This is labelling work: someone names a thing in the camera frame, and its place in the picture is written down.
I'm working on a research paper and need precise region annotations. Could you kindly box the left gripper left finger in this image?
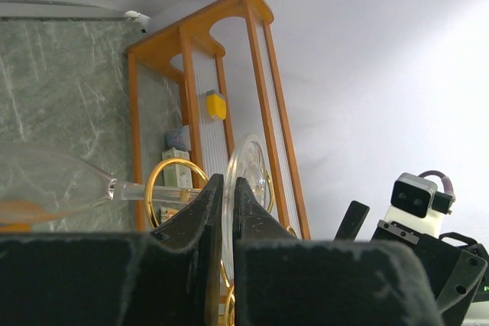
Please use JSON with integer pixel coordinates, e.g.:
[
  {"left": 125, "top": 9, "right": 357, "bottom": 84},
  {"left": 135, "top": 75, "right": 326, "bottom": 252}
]
[{"left": 1, "top": 174, "right": 224, "bottom": 325}]

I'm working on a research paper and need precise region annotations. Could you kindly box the gold wire glass rack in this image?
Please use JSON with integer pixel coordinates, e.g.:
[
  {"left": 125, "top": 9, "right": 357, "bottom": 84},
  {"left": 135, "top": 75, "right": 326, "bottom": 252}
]
[{"left": 138, "top": 158, "right": 293, "bottom": 325}]

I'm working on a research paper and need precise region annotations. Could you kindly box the clear wine glass back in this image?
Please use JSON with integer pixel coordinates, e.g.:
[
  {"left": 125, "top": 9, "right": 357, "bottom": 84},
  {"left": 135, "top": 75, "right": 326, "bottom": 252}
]
[{"left": 1, "top": 135, "right": 275, "bottom": 286}]

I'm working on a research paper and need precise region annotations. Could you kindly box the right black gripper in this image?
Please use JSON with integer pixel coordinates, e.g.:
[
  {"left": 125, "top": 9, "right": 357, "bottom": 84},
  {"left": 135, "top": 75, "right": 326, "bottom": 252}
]
[{"left": 334, "top": 201, "right": 488, "bottom": 318}]

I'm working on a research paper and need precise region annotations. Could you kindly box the orange wooden shelf rack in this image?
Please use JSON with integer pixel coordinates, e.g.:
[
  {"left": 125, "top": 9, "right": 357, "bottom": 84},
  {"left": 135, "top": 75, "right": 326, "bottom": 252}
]
[{"left": 126, "top": 0, "right": 311, "bottom": 240}]

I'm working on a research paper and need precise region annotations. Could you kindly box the blue patterned object on shelf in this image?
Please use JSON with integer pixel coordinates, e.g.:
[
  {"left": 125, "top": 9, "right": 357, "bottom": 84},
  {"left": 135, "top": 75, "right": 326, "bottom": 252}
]
[{"left": 164, "top": 125, "right": 192, "bottom": 152}]

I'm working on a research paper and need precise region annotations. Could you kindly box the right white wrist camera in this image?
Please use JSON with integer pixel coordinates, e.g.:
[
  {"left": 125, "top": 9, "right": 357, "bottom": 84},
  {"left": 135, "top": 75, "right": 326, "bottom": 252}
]
[{"left": 384, "top": 170, "right": 455, "bottom": 237}]

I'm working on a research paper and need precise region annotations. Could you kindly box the yellow object on shelf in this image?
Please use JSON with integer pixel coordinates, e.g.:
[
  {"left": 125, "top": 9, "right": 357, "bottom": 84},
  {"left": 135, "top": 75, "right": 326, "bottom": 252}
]
[{"left": 206, "top": 89, "right": 227, "bottom": 121}]

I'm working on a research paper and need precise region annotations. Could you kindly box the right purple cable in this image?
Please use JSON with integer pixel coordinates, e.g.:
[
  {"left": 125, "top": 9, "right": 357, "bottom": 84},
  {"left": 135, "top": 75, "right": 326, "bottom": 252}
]
[{"left": 419, "top": 169, "right": 455, "bottom": 193}]

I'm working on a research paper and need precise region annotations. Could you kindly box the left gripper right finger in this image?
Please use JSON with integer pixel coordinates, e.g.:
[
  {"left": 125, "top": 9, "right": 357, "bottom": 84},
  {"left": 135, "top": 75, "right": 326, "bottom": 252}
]
[{"left": 233, "top": 178, "right": 442, "bottom": 325}]

